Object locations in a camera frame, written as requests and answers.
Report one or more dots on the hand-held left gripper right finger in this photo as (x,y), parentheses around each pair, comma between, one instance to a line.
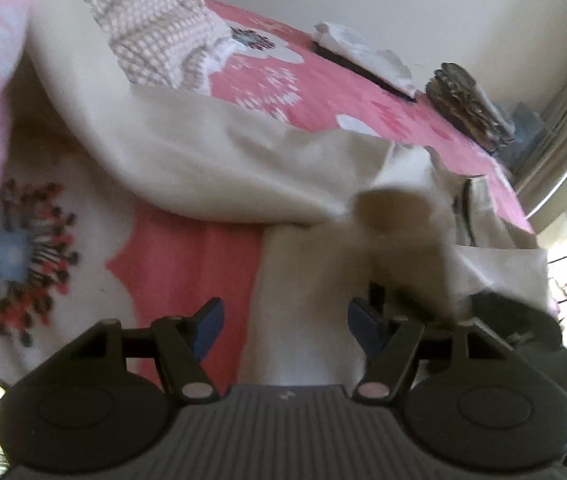
(363,322)

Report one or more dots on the beige checked cloth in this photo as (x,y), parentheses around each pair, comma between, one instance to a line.
(153,25)

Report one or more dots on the white folded cloth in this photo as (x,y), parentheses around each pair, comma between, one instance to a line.
(358,50)

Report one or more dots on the beige curtain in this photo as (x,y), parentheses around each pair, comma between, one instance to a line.
(563,150)

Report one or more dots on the stack of folded clothes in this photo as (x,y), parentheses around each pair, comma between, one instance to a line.
(468,105)

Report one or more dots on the pink floral blanket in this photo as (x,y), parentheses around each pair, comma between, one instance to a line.
(173,260)

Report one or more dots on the dark folded cloth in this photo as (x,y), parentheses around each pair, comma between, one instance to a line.
(383,85)

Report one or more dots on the beige zip jacket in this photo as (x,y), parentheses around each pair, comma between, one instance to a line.
(213,160)

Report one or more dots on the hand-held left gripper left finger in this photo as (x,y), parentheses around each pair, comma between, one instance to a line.
(211,327)

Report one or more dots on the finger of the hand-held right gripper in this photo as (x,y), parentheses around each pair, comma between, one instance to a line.
(377,295)

